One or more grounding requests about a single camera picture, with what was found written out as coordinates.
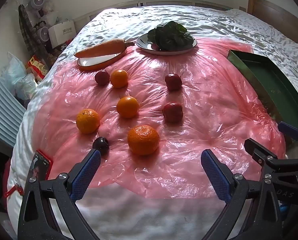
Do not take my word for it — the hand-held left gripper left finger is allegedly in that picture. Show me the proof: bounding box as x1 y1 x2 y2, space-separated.
17 149 101 240

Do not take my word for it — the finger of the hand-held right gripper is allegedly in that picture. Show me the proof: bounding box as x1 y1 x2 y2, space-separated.
278 121 298 157
244 138 298 176

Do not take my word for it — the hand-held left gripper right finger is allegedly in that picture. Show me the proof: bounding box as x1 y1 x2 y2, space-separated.
200 149 283 240

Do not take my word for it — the dark purple plum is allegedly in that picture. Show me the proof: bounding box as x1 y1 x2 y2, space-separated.
92 137 109 156

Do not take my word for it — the green tray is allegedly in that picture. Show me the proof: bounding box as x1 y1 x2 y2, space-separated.
227 49 298 143

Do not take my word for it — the large orange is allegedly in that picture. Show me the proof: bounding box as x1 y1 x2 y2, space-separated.
127 125 160 156

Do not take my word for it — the small red apple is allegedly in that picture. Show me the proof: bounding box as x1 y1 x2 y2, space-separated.
95 70 111 86

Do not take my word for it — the red smartphone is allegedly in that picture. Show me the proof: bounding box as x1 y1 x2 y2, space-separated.
29 149 54 182

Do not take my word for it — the pink plastic sheet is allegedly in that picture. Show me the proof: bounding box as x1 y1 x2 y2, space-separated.
31 37 287 199

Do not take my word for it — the white radiator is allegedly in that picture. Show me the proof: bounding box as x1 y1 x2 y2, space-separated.
0 79 27 148

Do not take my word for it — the clear plastic bag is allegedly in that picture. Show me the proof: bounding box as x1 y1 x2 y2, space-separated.
15 74 38 103
1 52 27 85

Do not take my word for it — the orange-rimmed white plate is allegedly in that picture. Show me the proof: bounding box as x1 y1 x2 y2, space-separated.
76 47 128 71

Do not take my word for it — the yellow red snack bag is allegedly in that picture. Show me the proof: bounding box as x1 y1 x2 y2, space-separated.
26 55 49 82

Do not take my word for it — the brown wooden panel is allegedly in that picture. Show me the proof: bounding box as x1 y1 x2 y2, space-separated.
247 0 298 27

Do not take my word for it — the carrot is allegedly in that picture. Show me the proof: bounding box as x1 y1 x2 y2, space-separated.
74 39 135 58

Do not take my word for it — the grey round plate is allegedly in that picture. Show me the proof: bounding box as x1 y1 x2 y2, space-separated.
136 33 197 55

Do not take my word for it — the white cardboard box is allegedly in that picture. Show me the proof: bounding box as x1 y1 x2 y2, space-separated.
48 20 77 48

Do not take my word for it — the green leafy vegetable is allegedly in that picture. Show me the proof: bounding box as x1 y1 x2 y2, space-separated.
147 21 194 51

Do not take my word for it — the small grey fan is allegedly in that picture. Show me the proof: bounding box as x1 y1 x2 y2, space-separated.
36 26 51 43

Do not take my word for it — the plaid scarf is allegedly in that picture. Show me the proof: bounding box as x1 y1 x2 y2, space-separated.
18 4 43 60

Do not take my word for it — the small white fan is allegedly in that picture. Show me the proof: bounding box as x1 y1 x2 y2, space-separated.
29 0 46 10

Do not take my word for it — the red strap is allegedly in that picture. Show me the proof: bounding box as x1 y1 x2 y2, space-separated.
4 183 23 198

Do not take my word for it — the beige bed frame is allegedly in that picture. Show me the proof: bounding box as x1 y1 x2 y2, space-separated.
73 0 234 24

